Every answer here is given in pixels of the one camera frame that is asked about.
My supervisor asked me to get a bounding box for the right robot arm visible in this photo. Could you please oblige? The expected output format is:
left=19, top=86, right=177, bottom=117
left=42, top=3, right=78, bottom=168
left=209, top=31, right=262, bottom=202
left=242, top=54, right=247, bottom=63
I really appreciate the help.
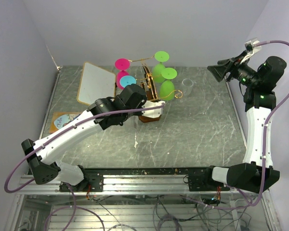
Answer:
left=202, top=55, right=287, bottom=193

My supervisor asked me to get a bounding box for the clear plastic cup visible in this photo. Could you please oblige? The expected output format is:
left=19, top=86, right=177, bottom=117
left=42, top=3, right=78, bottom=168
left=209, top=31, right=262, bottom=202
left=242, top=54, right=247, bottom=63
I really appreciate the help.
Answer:
left=181, top=78, right=194, bottom=96

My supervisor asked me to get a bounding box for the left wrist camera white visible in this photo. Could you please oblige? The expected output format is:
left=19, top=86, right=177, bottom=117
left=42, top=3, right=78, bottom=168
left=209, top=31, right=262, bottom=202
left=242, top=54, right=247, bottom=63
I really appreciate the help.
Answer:
left=142, top=101, right=165, bottom=118

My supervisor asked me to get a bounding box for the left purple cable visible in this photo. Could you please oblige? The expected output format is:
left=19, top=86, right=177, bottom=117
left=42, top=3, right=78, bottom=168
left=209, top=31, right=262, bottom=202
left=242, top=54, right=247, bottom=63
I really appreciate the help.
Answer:
left=3, top=101, right=166, bottom=231

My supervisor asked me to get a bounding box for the gold wire glass rack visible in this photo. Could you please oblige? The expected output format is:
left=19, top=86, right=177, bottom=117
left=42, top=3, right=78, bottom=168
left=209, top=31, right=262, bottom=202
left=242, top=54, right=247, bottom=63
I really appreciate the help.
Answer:
left=130, top=55, right=184, bottom=123

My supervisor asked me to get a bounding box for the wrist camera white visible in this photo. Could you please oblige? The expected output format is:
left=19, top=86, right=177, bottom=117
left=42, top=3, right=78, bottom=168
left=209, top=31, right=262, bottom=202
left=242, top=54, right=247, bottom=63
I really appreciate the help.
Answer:
left=142, top=101, right=165, bottom=118
left=240, top=38, right=262, bottom=64

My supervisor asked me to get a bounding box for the aluminium rail frame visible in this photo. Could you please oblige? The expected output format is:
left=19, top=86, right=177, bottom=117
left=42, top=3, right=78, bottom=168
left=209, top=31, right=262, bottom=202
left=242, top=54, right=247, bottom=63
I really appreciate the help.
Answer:
left=11, top=172, right=281, bottom=231

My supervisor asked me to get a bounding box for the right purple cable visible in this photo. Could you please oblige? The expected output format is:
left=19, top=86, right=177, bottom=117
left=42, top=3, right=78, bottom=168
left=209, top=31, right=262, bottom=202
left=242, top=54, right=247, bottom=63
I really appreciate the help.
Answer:
left=236, top=39, right=289, bottom=209

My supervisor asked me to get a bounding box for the blue plastic wine glass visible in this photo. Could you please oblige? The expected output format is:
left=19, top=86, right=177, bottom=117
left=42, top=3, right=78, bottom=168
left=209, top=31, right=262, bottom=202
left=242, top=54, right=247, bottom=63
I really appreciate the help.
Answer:
left=119, top=75, right=137, bottom=89

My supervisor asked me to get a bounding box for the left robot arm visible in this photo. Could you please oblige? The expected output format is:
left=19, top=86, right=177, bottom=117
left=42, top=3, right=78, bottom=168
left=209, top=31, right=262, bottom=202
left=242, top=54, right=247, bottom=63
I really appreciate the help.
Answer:
left=21, top=84, right=147, bottom=191

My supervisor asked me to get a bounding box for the purple cable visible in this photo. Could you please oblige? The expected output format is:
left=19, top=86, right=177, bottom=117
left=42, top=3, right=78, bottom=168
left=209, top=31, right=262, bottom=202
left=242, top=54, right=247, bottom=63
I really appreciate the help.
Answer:
left=3, top=101, right=166, bottom=231
left=236, top=39, right=289, bottom=209

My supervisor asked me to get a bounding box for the framed picture card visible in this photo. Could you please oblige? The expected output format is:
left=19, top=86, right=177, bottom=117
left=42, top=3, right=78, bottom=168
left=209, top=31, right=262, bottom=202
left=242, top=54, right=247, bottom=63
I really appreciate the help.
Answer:
left=49, top=112, right=81, bottom=134

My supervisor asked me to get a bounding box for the small whiteboard yellow frame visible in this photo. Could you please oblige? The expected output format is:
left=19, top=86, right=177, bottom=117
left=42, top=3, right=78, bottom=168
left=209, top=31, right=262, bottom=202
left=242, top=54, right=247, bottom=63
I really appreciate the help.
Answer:
left=77, top=62, right=116, bottom=105

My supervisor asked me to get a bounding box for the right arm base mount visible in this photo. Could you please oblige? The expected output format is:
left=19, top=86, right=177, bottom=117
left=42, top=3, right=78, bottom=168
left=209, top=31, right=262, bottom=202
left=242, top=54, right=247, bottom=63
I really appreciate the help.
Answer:
left=183, top=167, right=230, bottom=192

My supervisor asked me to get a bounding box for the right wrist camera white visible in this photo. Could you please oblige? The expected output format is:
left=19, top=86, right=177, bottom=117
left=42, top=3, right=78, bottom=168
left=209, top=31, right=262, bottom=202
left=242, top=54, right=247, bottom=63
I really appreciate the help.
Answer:
left=240, top=38, right=262, bottom=64

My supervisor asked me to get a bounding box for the green wine glass front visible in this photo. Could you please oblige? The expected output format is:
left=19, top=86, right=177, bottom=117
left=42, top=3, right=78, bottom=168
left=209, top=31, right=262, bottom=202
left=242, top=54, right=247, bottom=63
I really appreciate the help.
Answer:
left=159, top=67, right=177, bottom=101

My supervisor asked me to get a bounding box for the pink plastic wine glass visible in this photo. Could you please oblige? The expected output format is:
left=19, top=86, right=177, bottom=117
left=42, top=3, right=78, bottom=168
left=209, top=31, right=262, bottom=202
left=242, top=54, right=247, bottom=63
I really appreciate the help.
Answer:
left=115, top=58, right=130, bottom=89

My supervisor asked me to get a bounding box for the green wine glass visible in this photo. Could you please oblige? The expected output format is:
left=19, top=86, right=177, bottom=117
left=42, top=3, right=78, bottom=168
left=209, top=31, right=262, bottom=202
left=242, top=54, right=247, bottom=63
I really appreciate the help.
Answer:
left=159, top=67, right=177, bottom=101
left=152, top=51, right=170, bottom=83

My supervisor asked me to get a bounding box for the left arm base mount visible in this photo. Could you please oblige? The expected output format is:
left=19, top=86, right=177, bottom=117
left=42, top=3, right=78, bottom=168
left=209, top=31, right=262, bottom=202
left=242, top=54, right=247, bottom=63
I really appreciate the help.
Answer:
left=71, top=168, right=104, bottom=192

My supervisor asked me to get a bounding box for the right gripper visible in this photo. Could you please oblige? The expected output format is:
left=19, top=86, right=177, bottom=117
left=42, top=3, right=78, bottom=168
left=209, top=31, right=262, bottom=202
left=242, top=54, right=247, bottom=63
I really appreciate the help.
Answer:
left=208, top=51, right=260, bottom=87

